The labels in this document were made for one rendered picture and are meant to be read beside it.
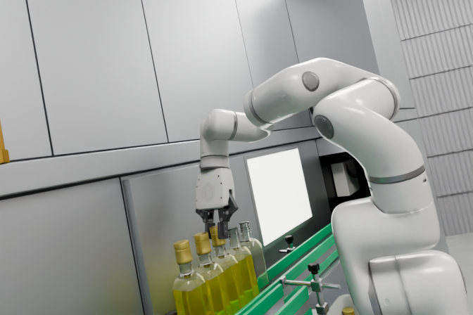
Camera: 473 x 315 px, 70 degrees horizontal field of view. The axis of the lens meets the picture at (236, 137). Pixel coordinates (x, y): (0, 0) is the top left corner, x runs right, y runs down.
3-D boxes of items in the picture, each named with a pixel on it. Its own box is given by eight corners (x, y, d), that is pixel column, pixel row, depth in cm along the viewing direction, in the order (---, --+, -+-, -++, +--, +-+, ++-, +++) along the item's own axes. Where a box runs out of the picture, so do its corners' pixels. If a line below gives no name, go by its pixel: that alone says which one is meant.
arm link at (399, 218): (433, 176, 46) (317, 200, 51) (471, 327, 49) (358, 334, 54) (417, 157, 55) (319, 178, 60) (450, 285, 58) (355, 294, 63)
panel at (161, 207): (308, 219, 152) (293, 145, 154) (314, 219, 150) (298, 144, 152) (147, 320, 80) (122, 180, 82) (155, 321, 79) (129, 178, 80)
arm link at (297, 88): (278, 164, 66) (324, 139, 75) (366, 141, 49) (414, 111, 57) (244, 89, 66) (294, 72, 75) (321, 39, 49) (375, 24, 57)
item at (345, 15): (360, 143, 229) (332, 18, 234) (421, 133, 206) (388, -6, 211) (319, 156, 173) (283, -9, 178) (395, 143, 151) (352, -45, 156)
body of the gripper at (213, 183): (191, 166, 87) (191, 210, 85) (219, 160, 81) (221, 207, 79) (210, 169, 93) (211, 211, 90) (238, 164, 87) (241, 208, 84)
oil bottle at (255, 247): (260, 311, 95) (245, 235, 96) (276, 313, 91) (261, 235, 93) (248, 320, 90) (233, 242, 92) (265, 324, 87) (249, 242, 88)
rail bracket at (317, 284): (289, 304, 94) (280, 260, 95) (348, 312, 84) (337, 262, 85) (284, 309, 92) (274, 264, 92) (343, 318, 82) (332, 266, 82)
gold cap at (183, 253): (177, 266, 72) (174, 245, 72) (175, 261, 75) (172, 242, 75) (193, 261, 73) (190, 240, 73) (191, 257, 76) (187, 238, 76)
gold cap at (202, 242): (203, 249, 81) (200, 231, 81) (215, 249, 79) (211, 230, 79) (193, 254, 78) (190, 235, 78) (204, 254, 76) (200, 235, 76)
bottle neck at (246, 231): (246, 237, 94) (242, 220, 94) (254, 237, 92) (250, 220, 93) (239, 240, 92) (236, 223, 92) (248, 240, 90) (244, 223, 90)
